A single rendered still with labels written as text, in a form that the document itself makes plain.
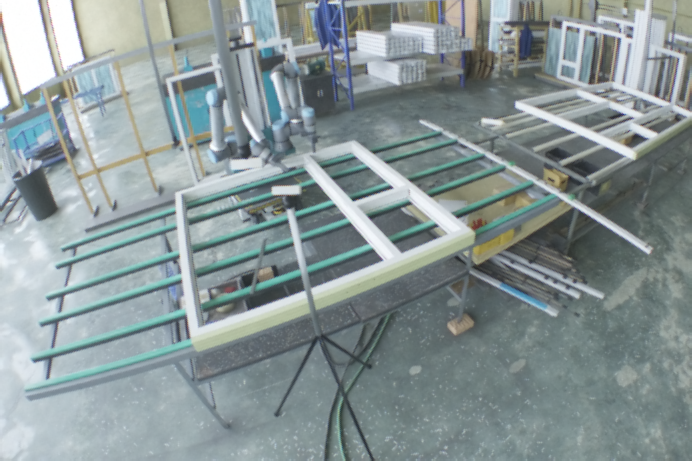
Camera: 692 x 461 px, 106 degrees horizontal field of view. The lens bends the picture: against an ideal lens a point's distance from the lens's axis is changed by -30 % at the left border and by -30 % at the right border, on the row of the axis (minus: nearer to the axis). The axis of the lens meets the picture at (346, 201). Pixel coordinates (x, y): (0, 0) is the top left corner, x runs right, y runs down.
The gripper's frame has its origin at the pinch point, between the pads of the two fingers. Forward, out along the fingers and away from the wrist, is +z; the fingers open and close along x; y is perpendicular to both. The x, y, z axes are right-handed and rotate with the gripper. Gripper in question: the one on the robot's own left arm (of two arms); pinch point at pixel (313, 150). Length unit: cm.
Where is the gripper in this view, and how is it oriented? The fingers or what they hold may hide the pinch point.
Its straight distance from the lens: 296.2
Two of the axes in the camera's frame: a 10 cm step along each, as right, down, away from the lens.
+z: 0.9, 8.4, 5.3
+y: 9.1, -3.0, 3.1
